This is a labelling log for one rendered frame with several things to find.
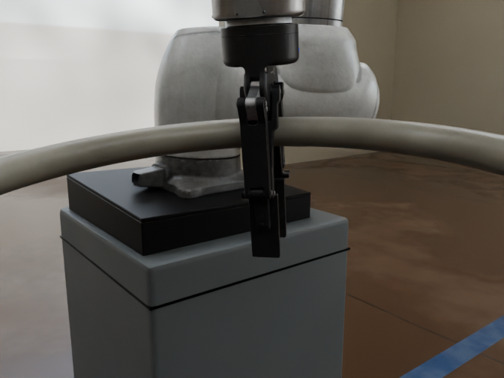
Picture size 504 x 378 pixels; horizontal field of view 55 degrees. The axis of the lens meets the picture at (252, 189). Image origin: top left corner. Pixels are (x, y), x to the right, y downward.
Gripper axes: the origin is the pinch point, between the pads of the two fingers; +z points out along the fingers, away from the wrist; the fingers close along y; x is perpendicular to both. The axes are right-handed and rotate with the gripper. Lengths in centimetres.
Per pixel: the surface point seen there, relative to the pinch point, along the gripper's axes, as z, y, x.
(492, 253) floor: 121, -247, 96
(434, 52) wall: 25, -689, 124
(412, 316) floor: 108, -151, 37
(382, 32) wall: -5, -713, 55
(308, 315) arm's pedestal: 28.5, -25.3, 1.7
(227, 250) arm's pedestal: 11.2, -14.5, -9.1
